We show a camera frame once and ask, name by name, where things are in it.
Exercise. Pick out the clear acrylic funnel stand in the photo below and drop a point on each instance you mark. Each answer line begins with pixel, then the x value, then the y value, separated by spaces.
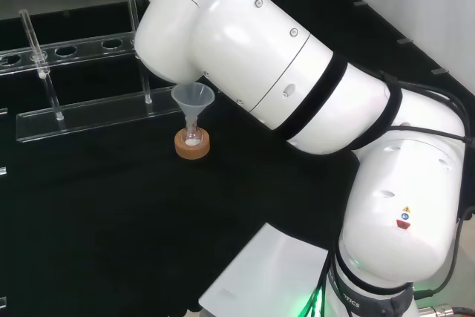
pixel 92 116

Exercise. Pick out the small round-bottom glass flask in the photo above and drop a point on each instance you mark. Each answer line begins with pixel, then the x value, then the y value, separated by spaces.
pixel 193 139

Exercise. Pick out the translucent plastic funnel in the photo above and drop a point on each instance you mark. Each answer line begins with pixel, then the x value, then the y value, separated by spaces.
pixel 193 96

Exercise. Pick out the pale board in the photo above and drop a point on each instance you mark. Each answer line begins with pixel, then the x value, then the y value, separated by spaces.
pixel 267 276

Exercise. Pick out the black table cloth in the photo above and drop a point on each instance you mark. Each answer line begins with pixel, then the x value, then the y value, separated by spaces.
pixel 111 202

